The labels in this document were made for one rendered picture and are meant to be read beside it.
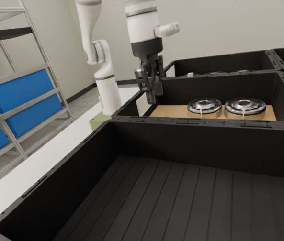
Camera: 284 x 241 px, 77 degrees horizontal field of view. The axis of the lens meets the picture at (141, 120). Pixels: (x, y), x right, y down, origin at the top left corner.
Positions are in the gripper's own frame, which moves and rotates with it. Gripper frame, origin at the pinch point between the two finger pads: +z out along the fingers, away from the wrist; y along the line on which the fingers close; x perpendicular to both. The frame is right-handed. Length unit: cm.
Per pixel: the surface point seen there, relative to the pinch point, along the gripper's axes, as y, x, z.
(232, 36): -317, 18, 32
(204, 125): 13.0, 14.5, 1.1
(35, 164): 13, -53, 25
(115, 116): 10.5, -7.0, 1.4
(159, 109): -12.9, -4.9, 11.6
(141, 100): -4.5, -6.9, 4.0
